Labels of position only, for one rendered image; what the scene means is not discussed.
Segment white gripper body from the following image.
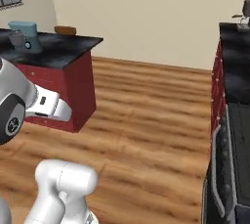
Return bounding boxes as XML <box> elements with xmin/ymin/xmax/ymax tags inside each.
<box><xmin>51</xmin><ymin>98</ymin><xmax>73</xmax><ymax>122</ymax></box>

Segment dark coffee machine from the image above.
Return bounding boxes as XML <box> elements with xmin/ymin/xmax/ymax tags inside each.
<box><xmin>231</xmin><ymin>0</ymin><xmax>250</xmax><ymax>33</ymax></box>

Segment red cupboard island, black top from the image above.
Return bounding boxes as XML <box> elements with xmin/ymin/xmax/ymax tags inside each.
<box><xmin>0</xmin><ymin>27</ymin><xmax>104</xmax><ymax>134</ymax></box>

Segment teal stand mixer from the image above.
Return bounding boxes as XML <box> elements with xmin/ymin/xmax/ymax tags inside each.
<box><xmin>7</xmin><ymin>21</ymin><xmax>44</xmax><ymax>55</ymax></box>

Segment red cupboard run, black top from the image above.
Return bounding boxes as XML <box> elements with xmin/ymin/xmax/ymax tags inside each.
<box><xmin>210</xmin><ymin>22</ymin><xmax>250</xmax><ymax>138</ymax></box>

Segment black oven with hob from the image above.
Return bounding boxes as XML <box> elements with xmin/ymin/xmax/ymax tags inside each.
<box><xmin>201</xmin><ymin>102</ymin><xmax>250</xmax><ymax>224</ymax></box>

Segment grey oven door handle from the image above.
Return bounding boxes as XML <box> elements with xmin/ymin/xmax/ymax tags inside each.
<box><xmin>210</xmin><ymin>124</ymin><xmax>227</xmax><ymax>219</ymax></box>

